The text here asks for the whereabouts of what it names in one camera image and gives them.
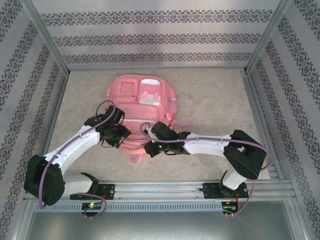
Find pink student backpack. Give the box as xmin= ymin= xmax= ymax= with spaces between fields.
xmin=104 ymin=74 xmax=194 ymax=165

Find grey metal panel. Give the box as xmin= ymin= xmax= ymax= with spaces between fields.
xmin=14 ymin=199 xmax=307 ymax=240

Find thin black left gripper wire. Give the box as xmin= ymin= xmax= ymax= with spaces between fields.
xmin=100 ymin=138 xmax=119 ymax=149

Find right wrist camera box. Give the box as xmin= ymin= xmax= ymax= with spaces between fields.
xmin=145 ymin=126 xmax=158 ymax=139

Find aluminium mounting rail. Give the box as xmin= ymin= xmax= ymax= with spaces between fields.
xmin=24 ymin=181 xmax=293 ymax=201

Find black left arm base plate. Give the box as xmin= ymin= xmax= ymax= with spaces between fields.
xmin=69 ymin=183 xmax=116 ymax=201

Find slotted grey cable duct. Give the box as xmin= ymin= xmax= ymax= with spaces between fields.
xmin=33 ymin=201 xmax=287 ymax=213

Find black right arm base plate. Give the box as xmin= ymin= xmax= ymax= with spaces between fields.
xmin=202 ymin=182 xmax=249 ymax=200

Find aluminium frame post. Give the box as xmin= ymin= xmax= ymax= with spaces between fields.
xmin=21 ymin=0 xmax=70 ymax=76
xmin=244 ymin=0 xmax=292 ymax=75

